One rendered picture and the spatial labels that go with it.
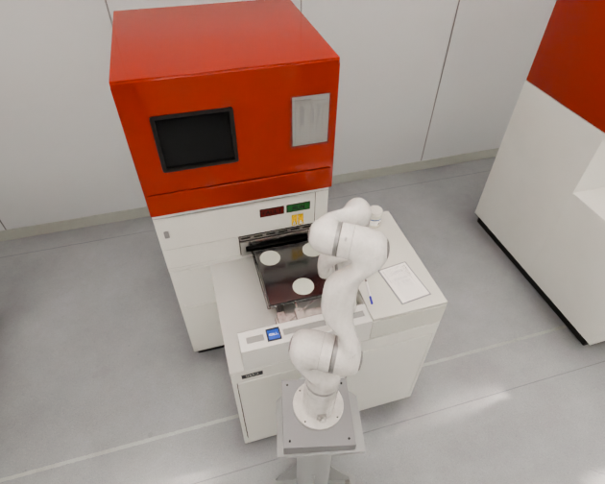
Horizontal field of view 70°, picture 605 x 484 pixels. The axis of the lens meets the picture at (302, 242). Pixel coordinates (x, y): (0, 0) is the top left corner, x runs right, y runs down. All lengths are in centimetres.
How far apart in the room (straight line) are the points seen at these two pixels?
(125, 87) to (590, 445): 287
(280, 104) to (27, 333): 239
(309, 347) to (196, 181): 85
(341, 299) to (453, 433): 166
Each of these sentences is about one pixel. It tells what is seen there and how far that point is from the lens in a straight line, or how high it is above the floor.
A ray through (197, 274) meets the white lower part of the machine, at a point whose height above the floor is 77.
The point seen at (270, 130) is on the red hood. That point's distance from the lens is 176.
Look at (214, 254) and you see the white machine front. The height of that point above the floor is 88.
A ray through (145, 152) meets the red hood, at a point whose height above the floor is 154.
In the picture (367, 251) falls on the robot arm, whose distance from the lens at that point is 117.
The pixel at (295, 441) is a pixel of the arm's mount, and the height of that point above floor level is 88.
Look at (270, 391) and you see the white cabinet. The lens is 208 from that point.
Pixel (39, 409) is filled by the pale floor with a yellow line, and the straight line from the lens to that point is 307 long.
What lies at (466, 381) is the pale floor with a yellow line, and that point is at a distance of 294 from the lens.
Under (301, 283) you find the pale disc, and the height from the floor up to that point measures 90.
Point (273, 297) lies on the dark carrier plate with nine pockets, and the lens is 197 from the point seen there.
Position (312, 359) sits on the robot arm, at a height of 126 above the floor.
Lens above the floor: 245
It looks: 45 degrees down
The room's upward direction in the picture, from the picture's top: 1 degrees clockwise
